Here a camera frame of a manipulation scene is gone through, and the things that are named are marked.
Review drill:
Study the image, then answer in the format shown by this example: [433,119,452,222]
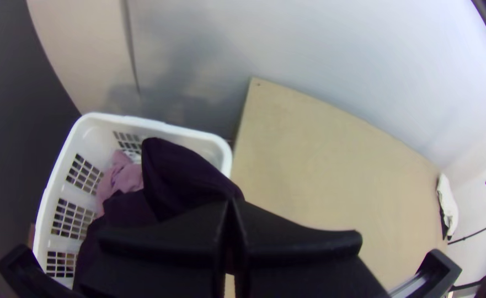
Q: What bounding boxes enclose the heap of clothes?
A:
[95,150,145,217]

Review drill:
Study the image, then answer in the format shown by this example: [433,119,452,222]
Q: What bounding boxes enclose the black cable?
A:
[447,221,486,246]

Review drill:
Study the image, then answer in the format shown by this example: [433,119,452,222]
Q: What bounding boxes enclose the white laundry basket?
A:
[32,112,233,290]

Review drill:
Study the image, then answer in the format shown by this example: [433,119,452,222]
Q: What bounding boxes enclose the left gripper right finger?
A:
[231,198,389,298]

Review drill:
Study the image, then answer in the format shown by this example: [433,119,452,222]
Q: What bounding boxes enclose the black t-shirt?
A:
[73,137,245,292]

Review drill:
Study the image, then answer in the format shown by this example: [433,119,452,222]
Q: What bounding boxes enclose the white garment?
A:
[436,173,460,239]

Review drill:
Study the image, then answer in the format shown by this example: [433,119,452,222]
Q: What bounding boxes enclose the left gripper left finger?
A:
[89,198,230,298]

